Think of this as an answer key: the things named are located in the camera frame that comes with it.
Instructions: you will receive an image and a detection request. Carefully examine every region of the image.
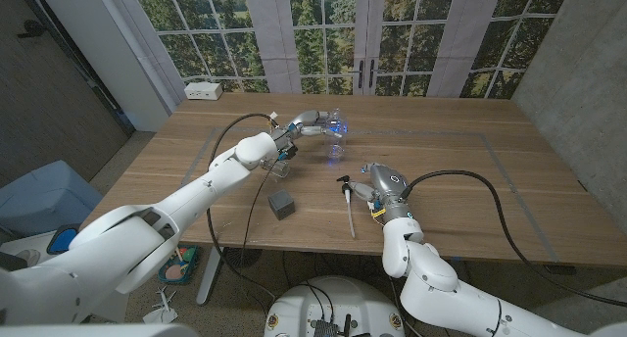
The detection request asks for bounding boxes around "blue pad with black rim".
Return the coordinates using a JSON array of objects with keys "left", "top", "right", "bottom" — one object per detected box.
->
[{"left": 46, "top": 222, "right": 82, "bottom": 256}]

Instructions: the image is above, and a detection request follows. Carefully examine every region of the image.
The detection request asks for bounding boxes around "printed window backdrop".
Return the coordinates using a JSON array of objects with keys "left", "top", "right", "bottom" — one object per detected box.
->
[{"left": 105, "top": 0, "right": 574, "bottom": 101}]

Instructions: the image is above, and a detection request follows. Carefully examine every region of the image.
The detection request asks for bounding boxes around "light blue storage bin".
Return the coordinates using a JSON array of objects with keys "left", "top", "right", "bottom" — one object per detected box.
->
[{"left": 0, "top": 160, "right": 104, "bottom": 238}]

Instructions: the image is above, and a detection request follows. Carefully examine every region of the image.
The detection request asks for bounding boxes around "white storage box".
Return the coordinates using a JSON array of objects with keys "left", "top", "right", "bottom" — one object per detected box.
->
[{"left": 0, "top": 230, "right": 65, "bottom": 274}]

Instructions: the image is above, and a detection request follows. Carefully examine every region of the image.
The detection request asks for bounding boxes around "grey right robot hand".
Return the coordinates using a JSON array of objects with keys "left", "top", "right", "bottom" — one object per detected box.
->
[{"left": 348, "top": 162, "right": 412, "bottom": 224}]

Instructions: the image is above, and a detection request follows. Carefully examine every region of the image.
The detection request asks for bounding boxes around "black door handle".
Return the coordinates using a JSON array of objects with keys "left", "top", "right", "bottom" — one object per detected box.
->
[{"left": 17, "top": 20, "right": 48, "bottom": 39}]

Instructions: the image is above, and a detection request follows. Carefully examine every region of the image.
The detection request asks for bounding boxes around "dark wooden door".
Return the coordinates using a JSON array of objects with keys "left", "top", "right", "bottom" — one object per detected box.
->
[{"left": 0, "top": 0, "right": 136, "bottom": 186}]

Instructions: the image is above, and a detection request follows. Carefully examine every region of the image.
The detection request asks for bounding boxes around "white power strip box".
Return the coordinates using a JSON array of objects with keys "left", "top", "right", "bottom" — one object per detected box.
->
[{"left": 184, "top": 81, "right": 223, "bottom": 102}]

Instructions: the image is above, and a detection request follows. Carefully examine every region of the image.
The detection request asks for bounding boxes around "white table leg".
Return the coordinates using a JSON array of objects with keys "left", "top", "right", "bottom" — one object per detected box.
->
[{"left": 196, "top": 246, "right": 224, "bottom": 307}]

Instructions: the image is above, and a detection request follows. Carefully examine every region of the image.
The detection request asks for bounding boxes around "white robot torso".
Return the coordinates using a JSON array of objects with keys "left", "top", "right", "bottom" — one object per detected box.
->
[{"left": 264, "top": 276, "right": 407, "bottom": 337}]

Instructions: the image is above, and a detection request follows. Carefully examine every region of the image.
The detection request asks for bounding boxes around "black round floor base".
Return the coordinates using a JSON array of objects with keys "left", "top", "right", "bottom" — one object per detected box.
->
[{"left": 222, "top": 247, "right": 264, "bottom": 268}]

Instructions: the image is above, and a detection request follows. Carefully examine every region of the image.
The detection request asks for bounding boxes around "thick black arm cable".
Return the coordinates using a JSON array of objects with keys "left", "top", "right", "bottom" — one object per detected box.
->
[
  {"left": 401, "top": 168, "right": 627, "bottom": 309},
  {"left": 205, "top": 113, "right": 278, "bottom": 299}
]

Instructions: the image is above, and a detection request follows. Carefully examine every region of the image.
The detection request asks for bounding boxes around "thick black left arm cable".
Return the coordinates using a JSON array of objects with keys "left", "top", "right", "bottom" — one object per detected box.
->
[{"left": 205, "top": 113, "right": 278, "bottom": 299}]

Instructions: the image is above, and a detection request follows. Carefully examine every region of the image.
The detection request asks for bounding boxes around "teal basket of toys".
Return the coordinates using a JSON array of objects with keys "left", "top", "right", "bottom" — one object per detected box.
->
[{"left": 157, "top": 244, "right": 201, "bottom": 285}]

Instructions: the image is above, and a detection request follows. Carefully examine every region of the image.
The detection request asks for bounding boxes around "black nozzle with white tube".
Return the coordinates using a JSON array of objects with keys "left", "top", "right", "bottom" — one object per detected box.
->
[{"left": 336, "top": 174, "right": 358, "bottom": 239}]

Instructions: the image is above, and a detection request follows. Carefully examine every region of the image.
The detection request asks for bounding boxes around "dark grey block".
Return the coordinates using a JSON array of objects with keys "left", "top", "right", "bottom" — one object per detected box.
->
[{"left": 267, "top": 188, "right": 297, "bottom": 221}]

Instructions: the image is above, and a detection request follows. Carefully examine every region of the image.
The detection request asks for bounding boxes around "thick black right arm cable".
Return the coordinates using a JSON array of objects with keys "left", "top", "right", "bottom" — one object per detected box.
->
[{"left": 401, "top": 168, "right": 627, "bottom": 309}]

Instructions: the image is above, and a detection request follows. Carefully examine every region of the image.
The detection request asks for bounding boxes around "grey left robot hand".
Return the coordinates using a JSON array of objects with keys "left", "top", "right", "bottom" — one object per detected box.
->
[{"left": 272, "top": 110, "right": 347, "bottom": 147}]

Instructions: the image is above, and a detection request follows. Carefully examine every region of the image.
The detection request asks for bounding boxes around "white toy airplane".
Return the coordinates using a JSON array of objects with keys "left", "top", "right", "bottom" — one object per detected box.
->
[{"left": 142, "top": 286, "right": 179, "bottom": 324}]

